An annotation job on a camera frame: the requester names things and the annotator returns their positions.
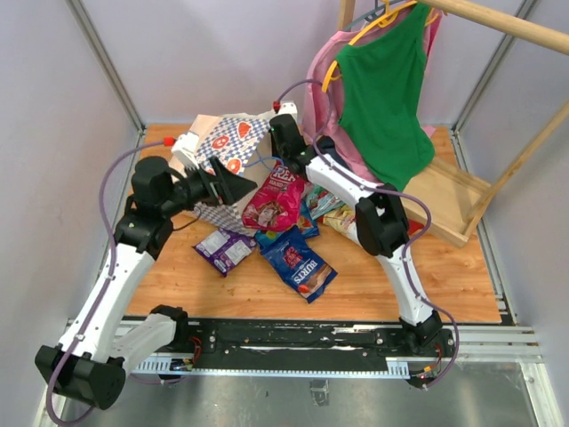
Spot yellow hanger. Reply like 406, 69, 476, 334
321, 1, 446, 93

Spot red chips bag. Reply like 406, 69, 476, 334
322, 205, 421, 246

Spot purple snack packet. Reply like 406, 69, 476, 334
193, 229, 257, 277

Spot pink shirt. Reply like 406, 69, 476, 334
302, 8, 441, 182

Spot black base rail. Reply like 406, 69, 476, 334
132, 314, 459, 383

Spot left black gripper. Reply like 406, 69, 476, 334
161, 156, 257, 218

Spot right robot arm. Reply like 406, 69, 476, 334
269, 114, 442, 356

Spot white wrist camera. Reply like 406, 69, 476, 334
163, 131, 199, 173
272, 101, 298, 121

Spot green tank top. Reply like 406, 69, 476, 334
336, 4, 435, 191

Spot grey hanger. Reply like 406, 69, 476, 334
337, 0, 397, 32

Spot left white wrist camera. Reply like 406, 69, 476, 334
163, 131, 199, 173

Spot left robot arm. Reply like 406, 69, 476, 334
35, 157, 257, 410

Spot blue crumpled cloth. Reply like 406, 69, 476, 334
316, 135, 350, 171

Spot purple cable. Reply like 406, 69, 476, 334
45, 140, 179, 426
275, 79, 460, 392

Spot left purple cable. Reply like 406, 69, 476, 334
45, 140, 179, 426

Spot blue Slendy candy bag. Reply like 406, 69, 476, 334
254, 201, 319, 249

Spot dark blue snack packet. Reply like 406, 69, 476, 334
260, 226, 337, 303

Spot pink snack packet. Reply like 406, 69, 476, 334
241, 162, 306, 232

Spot blue checkered paper bag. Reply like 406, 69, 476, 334
170, 112, 285, 234

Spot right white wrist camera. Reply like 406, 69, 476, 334
272, 101, 298, 121

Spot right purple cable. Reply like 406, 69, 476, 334
275, 79, 460, 392

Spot wooden clothes rack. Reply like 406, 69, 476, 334
337, 0, 569, 248

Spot teal snack packet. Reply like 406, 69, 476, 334
305, 185, 344, 220

